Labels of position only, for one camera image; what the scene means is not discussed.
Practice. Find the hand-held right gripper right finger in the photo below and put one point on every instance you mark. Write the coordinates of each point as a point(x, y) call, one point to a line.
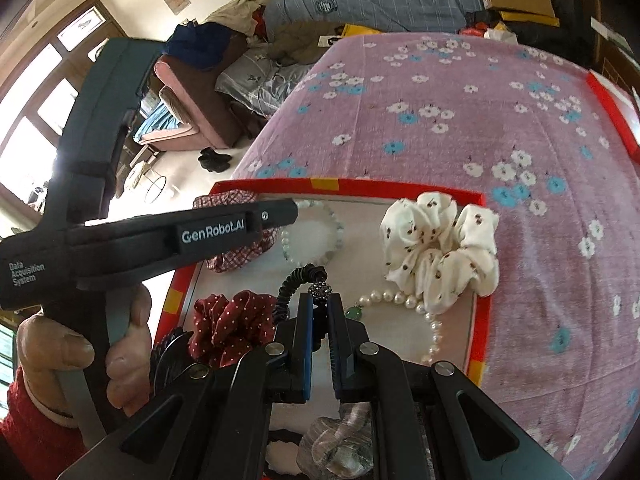
point(336, 350)

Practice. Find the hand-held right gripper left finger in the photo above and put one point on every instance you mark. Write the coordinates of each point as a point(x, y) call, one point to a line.
point(306, 350)

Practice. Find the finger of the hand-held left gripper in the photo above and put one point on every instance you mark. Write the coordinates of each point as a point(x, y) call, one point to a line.
point(150, 240)

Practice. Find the dark red dotted scrunchie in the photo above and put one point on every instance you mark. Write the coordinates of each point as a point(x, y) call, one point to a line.
point(230, 320)

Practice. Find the red plaid scrunchie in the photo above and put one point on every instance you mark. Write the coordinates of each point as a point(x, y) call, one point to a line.
point(235, 261)

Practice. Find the grey sheer scrunchie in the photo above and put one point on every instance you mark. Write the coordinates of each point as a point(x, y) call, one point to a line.
point(325, 440)

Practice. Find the white tray with red border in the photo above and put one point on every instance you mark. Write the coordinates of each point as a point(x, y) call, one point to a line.
point(360, 220)

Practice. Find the white floral scrunchie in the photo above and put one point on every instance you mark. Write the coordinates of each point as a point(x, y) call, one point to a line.
point(435, 245)

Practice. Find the person's left forearm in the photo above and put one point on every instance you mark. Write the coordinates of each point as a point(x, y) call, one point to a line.
point(30, 425)

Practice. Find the person's left hand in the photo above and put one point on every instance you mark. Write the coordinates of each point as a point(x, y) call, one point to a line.
point(50, 345)

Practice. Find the blue seat cushion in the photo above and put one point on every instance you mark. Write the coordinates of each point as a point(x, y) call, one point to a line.
point(155, 122)

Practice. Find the pair of black boots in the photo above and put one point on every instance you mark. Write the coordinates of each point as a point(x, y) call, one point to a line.
point(214, 159)

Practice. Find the pink brown sofa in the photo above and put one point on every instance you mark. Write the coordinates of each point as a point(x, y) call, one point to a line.
point(200, 105)

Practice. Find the dark blue clothes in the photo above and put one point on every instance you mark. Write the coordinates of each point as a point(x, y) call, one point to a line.
point(200, 45)

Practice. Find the grey floral blanket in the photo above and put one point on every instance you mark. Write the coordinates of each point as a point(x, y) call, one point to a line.
point(260, 85)

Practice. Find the brown jacket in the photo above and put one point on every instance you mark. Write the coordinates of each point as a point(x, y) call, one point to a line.
point(305, 42)

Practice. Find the pink floral bedsheet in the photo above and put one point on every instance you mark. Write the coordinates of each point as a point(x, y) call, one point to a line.
point(450, 125)

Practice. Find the yellow paper bag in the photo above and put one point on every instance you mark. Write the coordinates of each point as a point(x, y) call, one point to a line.
point(355, 31)

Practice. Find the cardboard box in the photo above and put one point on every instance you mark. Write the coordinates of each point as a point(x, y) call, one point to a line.
point(520, 2)

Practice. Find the wooden window frame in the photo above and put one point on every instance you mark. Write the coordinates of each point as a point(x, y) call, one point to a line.
point(45, 85)

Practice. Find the small framed wall picture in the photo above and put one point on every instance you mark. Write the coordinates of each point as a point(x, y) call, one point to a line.
point(176, 1)

